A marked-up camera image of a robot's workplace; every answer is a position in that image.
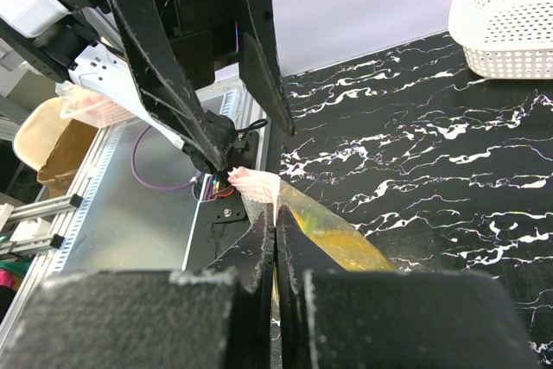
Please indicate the beige bin with paper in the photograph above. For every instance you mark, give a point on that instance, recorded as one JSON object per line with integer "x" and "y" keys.
{"x": 54, "y": 147}

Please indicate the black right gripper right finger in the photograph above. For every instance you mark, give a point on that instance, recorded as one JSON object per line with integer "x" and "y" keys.
{"x": 335, "y": 318}

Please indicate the white perforated basket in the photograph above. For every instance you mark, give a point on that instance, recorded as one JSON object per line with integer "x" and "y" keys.
{"x": 504, "y": 39}

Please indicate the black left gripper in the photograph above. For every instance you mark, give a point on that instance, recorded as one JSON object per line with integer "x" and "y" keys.
{"x": 201, "y": 32}

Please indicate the clear zip top bag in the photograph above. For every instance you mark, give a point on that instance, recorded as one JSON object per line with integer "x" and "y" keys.
{"x": 311, "y": 222}

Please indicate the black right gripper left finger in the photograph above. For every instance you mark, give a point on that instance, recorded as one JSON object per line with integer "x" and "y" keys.
{"x": 215, "y": 318}

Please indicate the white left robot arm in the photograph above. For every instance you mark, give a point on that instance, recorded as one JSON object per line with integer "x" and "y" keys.
{"x": 85, "y": 49}

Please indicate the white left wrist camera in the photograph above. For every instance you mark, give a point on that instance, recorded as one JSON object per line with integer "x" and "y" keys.
{"x": 32, "y": 18}

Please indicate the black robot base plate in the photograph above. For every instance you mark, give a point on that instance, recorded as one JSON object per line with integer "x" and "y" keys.
{"x": 219, "y": 220}

